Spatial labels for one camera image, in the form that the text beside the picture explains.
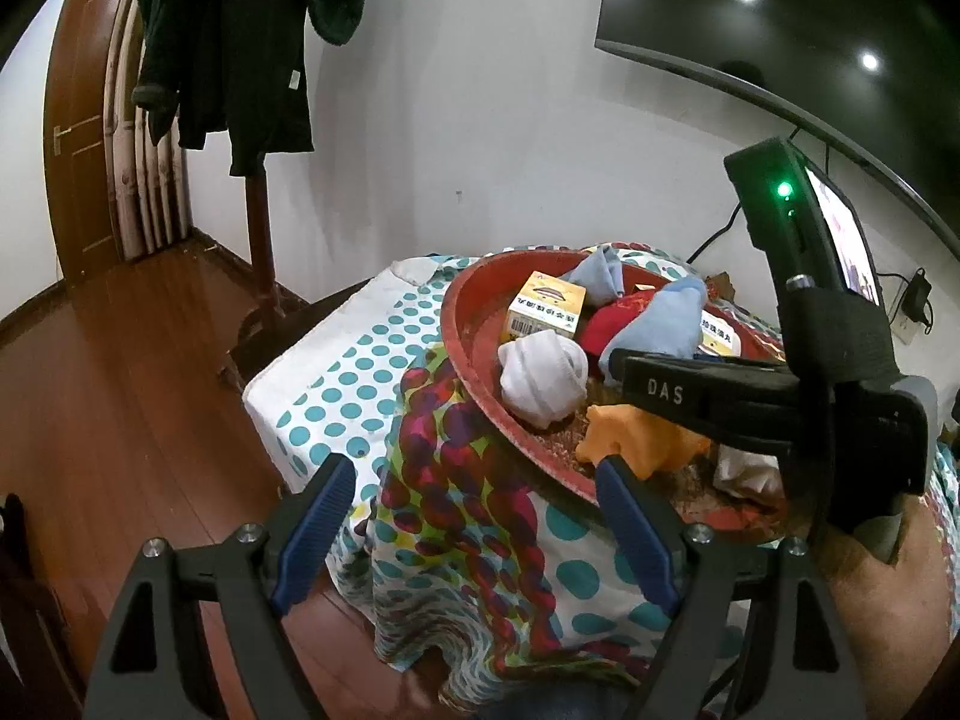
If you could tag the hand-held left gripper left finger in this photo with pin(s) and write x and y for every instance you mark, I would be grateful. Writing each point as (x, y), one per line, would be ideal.
(315, 532)

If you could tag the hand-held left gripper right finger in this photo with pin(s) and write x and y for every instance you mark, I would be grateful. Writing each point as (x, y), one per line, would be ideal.
(637, 532)

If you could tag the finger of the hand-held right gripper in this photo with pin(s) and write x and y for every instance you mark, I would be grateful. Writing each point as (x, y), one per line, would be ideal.
(675, 390)

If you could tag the orange plush toy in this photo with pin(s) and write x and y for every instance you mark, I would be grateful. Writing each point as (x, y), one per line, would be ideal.
(637, 439)

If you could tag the yellow cardboard box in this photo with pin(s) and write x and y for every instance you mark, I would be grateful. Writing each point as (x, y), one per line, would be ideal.
(716, 337)
(547, 304)

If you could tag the light blue sock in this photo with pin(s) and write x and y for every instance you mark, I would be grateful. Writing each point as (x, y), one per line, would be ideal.
(600, 277)
(671, 319)

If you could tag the red fabric pouch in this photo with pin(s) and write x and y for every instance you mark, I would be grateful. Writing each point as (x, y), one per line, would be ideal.
(615, 330)

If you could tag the white sock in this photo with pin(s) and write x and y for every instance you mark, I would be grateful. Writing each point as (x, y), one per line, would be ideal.
(746, 469)
(540, 375)

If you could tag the round red tray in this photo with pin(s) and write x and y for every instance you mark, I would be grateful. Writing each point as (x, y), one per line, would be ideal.
(480, 360)

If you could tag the person's right forearm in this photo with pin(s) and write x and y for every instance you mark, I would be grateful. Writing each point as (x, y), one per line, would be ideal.
(892, 615)

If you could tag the black power adapter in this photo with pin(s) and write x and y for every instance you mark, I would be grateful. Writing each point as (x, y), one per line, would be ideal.
(916, 289)

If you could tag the small brown object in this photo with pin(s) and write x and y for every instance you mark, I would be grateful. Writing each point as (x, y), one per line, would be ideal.
(718, 286)

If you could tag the colourful dotted tablecloth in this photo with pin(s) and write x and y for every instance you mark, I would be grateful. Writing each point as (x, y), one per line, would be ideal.
(465, 510)

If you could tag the person's jeans leg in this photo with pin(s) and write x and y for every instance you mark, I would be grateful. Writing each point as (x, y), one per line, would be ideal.
(547, 701)

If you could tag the wooden coat stand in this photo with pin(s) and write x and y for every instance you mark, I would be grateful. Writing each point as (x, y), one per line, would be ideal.
(262, 240)

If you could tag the bamboo poles bundle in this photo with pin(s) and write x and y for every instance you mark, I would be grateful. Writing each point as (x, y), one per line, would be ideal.
(150, 180)

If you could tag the brown wooden door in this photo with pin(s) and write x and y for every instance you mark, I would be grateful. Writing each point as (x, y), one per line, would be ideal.
(75, 165)

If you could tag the dark green coat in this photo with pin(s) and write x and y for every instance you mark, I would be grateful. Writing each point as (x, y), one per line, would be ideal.
(240, 52)

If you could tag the white wall outlet plate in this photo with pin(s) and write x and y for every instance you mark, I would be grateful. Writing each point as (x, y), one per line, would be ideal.
(904, 330)

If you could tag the wall-mounted black television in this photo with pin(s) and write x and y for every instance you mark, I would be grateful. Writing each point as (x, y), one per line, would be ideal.
(750, 15)

